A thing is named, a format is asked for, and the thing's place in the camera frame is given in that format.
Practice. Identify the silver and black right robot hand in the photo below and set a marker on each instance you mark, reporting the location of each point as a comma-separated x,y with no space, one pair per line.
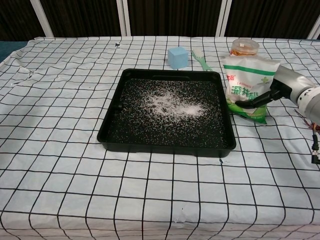
287,80

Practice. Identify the white and green salt bag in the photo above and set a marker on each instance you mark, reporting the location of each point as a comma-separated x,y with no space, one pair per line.
247,75

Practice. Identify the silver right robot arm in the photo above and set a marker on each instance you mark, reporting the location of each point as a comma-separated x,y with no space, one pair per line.
311,102

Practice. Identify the clear plastic snack jar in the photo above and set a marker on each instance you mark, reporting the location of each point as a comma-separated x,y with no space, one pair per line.
243,47

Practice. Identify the light green brush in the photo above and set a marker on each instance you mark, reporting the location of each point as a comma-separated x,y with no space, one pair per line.
200,60

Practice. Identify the spilled white salt pile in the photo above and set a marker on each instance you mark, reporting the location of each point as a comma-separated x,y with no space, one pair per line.
190,108

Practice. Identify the light blue foam cube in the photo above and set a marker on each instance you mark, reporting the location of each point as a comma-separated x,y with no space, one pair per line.
177,57

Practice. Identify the black square plastic tray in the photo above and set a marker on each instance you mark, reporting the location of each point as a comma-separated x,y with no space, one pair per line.
130,140

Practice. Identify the white black-checked tablecloth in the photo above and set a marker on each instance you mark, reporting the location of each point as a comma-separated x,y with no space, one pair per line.
75,175

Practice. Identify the white partition frame post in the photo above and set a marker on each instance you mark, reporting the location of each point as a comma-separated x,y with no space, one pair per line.
222,17
43,20
313,30
124,17

